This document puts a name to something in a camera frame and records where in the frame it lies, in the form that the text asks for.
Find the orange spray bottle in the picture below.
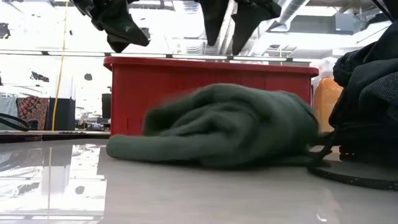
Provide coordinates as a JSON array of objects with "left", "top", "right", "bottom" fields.
[{"left": 310, "top": 57, "right": 345, "bottom": 134}]

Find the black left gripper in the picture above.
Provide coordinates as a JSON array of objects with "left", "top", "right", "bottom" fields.
[{"left": 71, "top": 0, "right": 150, "bottom": 53}]

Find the grey fabric panel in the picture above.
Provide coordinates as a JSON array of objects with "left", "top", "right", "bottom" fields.
[{"left": 0, "top": 96, "right": 18, "bottom": 131}]

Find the black cable loop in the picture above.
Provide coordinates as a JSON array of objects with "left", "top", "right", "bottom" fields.
[{"left": 0, "top": 112, "right": 33, "bottom": 132}]

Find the red patterned cloth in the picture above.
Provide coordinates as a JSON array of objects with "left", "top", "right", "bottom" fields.
[{"left": 16, "top": 96, "right": 50, "bottom": 131}]

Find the large light wooden desk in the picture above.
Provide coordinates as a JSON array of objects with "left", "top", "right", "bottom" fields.
[{"left": 0, "top": 130, "right": 111, "bottom": 144}]

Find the black monitor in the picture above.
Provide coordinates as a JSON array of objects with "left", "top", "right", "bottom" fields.
[{"left": 101, "top": 93, "right": 112, "bottom": 119}]

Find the black cabinet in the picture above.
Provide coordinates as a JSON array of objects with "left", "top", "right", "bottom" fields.
[{"left": 45, "top": 97, "right": 76, "bottom": 131}]

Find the red plastic bin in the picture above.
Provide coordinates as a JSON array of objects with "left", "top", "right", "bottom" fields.
[{"left": 103, "top": 56, "right": 320, "bottom": 137}]

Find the silver ventilation duct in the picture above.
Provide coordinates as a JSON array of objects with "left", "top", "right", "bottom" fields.
[{"left": 273, "top": 0, "right": 310, "bottom": 33}]

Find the dark green garment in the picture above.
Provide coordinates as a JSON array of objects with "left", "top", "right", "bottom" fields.
[{"left": 105, "top": 83, "right": 320, "bottom": 169}]

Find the yellow hanging cable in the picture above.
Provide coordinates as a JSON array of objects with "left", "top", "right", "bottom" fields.
[{"left": 51, "top": 0, "right": 70, "bottom": 132}]

